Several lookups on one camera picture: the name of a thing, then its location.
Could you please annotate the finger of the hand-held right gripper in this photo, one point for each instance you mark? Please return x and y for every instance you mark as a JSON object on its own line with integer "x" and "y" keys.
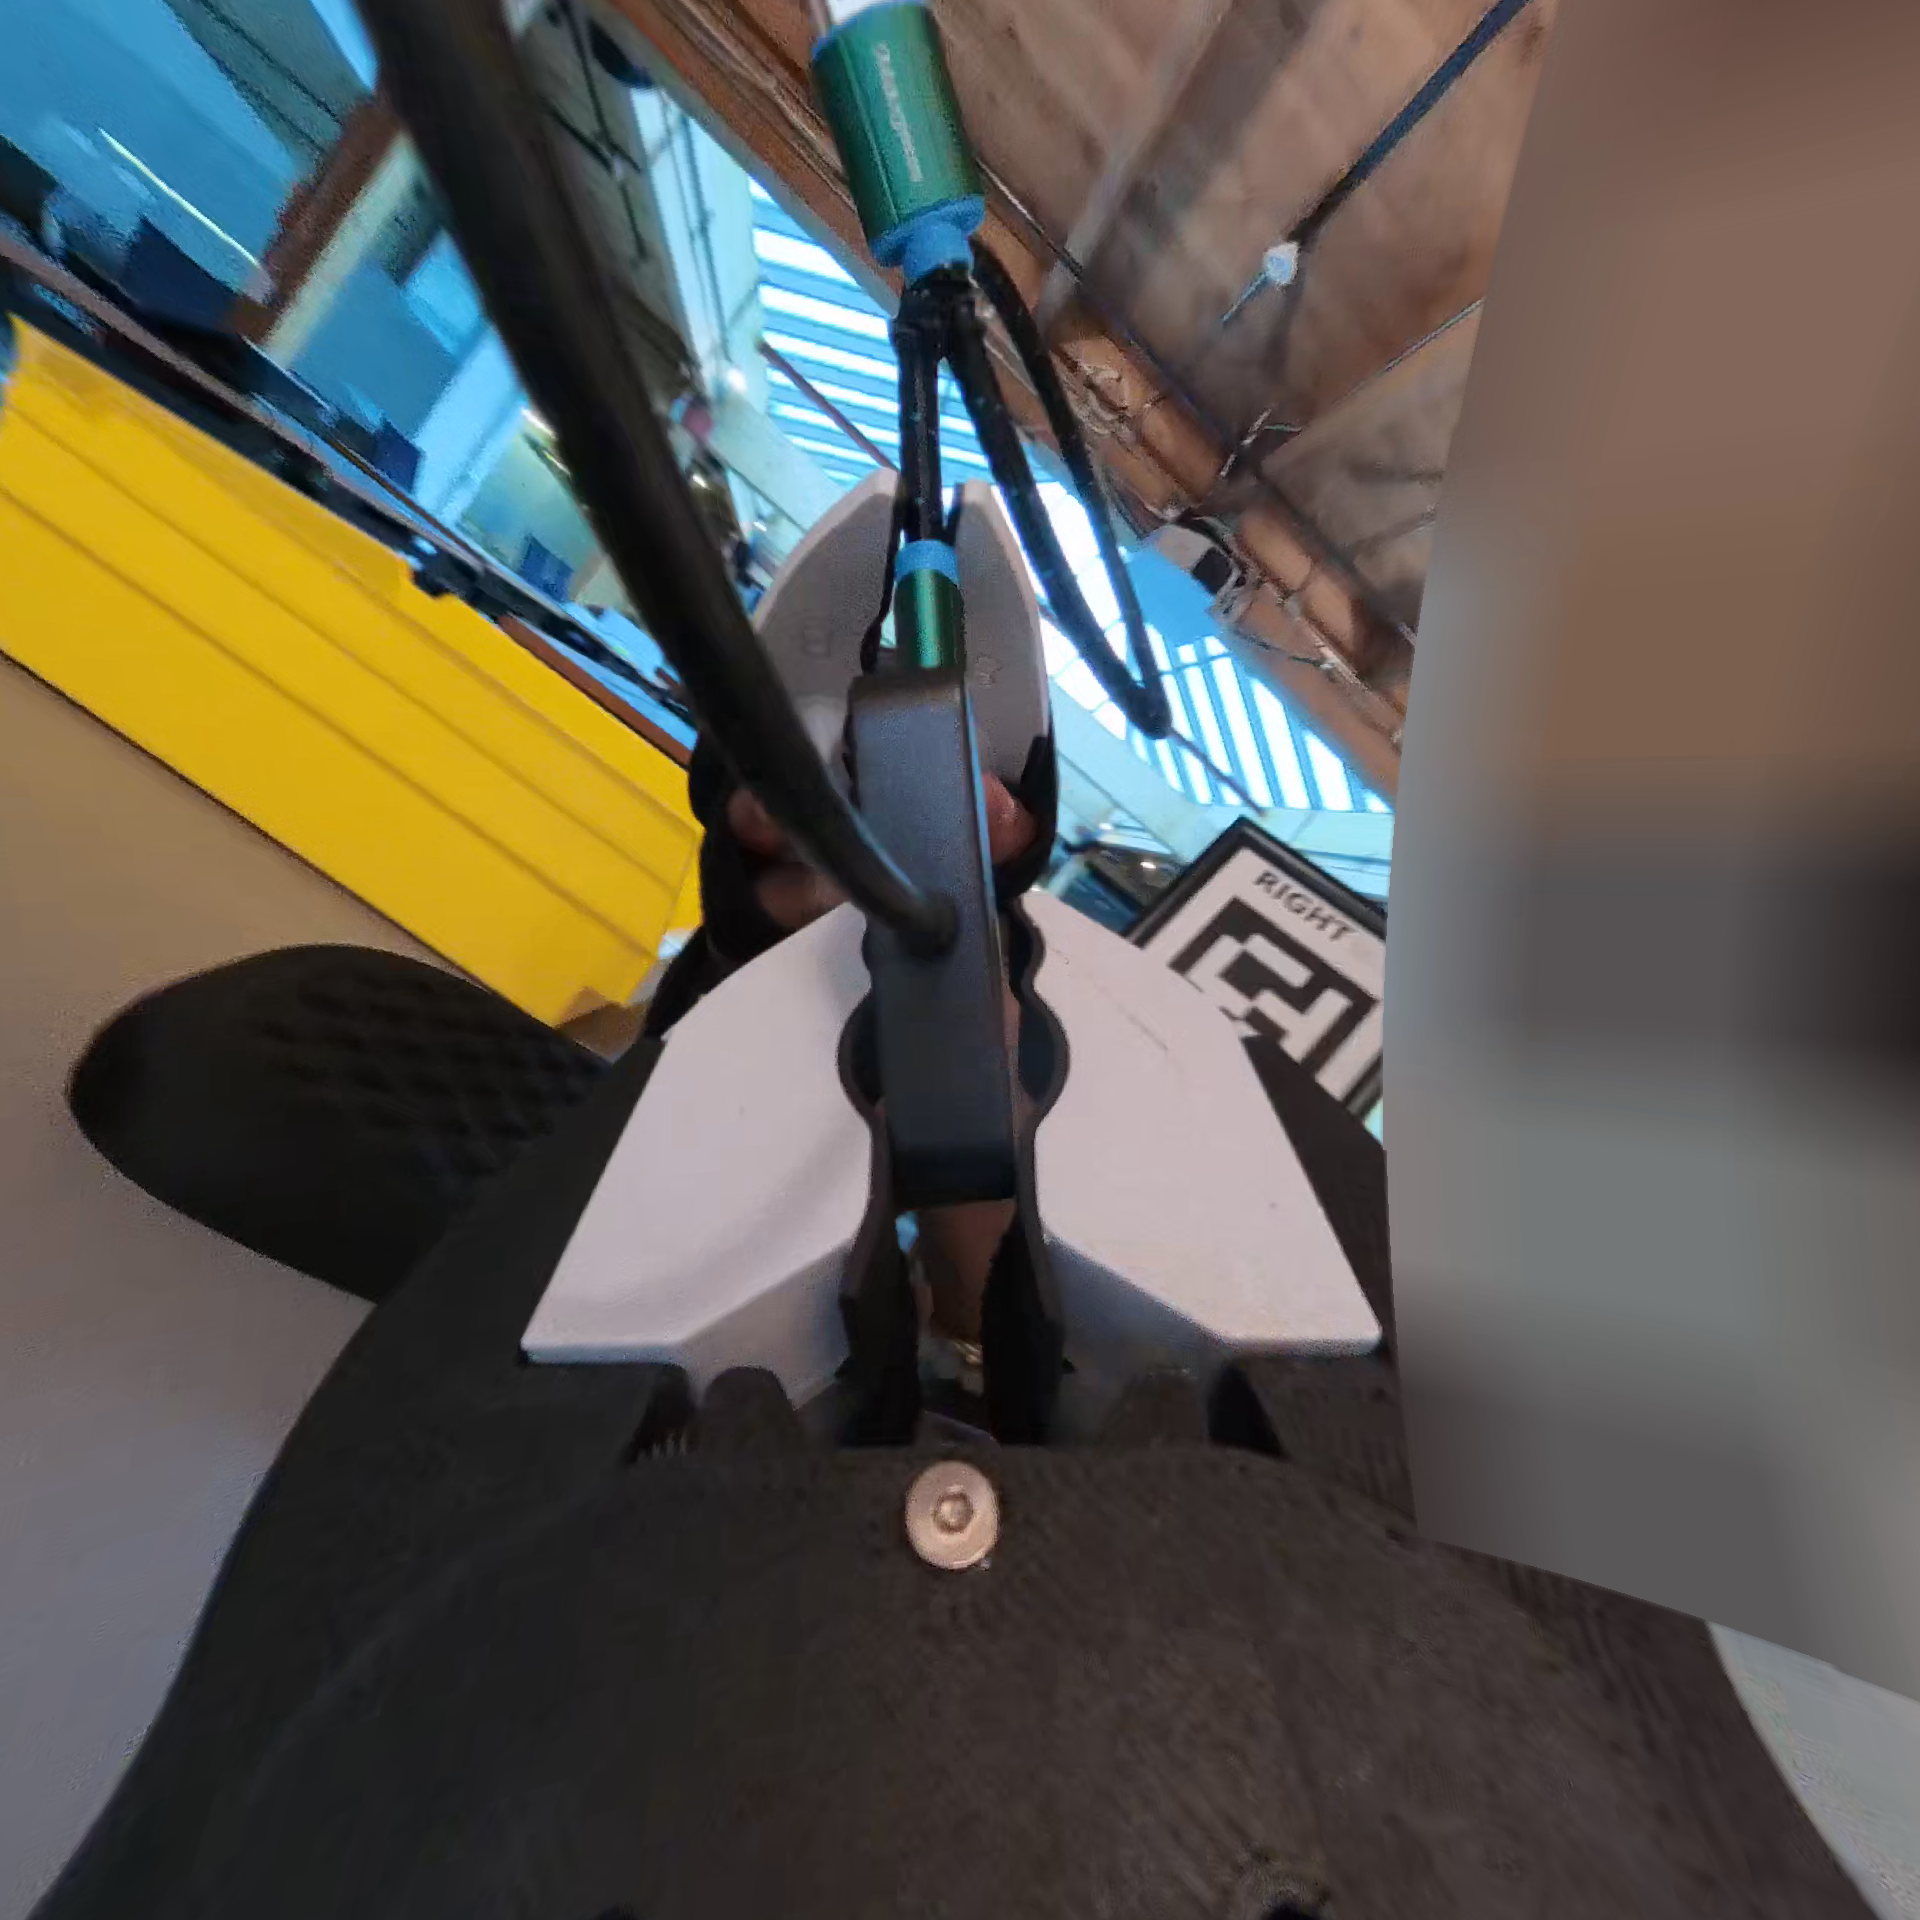
{"x": 1003, "y": 630}
{"x": 818, "y": 600}

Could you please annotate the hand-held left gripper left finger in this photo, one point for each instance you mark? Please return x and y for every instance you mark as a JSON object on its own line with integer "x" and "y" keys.
{"x": 705, "y": 1201}

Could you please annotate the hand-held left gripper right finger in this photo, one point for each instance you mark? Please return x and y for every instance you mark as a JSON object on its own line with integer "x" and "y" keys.
{"x": 1201, "y": 1201}

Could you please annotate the black square adapter hub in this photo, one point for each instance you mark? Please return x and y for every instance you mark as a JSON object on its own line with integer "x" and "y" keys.
{"x": 931, "y": 900}

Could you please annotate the yellow plastic bin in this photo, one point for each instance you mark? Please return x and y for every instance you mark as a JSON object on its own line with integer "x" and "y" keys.
{"x": 301, "y": 630}

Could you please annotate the person's right hand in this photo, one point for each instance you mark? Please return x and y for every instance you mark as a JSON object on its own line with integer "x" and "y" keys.
{"x": 786, "y": 879}

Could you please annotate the large black white marker board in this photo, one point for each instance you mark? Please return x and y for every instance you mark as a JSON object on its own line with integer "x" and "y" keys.
{"x": 1275, "y": 961}

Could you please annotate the black quilted mat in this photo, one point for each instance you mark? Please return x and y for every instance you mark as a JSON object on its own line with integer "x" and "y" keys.
{"x": 301, "y": 1110}

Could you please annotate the white ceiling spotlight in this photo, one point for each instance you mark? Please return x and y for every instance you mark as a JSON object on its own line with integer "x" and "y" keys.
{"x": 1275, "y": 267}

